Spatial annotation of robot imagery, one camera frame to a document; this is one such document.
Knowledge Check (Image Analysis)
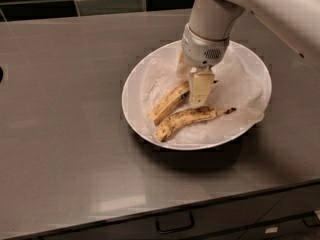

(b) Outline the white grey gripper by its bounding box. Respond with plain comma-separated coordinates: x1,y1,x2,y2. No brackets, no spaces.
176,24,229,107

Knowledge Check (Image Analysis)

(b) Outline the spotted banana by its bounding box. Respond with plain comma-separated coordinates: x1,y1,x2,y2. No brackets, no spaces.
148,79,219,126
155,106,236,142

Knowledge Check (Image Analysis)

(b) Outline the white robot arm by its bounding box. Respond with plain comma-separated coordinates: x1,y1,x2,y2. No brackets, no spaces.
177,0,320,77

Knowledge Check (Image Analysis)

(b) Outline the white bowl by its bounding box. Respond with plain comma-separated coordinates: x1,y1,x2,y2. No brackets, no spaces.
121,39,273,151

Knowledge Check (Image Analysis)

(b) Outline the white paper liner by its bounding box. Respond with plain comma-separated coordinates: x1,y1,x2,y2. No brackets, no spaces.
140,42,267,146

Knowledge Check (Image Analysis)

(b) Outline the dark drawer front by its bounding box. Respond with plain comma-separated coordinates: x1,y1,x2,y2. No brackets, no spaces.
43,183,320,240

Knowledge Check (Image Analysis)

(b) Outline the white drawer label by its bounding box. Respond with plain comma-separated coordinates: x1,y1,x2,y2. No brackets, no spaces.
265,226,278,234

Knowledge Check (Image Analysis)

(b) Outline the black drawer handle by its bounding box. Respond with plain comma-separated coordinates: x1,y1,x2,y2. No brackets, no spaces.
155,212,195,234

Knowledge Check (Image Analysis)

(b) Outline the right drawer handle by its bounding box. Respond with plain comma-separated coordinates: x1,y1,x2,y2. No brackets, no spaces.
303,210,320,228

